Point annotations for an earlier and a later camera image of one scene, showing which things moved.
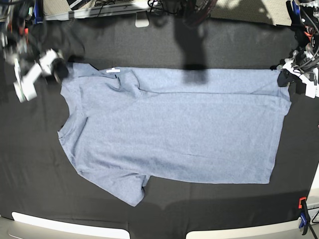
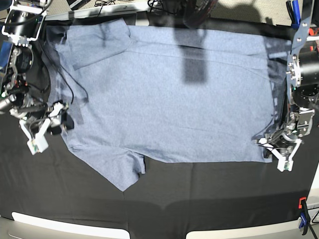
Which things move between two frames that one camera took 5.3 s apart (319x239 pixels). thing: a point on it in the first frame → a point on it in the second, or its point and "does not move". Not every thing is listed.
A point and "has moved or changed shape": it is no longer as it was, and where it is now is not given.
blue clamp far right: [293, 10] does not move
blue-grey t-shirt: [121, 126] has moved or changed shape
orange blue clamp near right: [304, 215] does not move
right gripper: [304, 64] → [284, 141]
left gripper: [43, 66] → [39, 118]
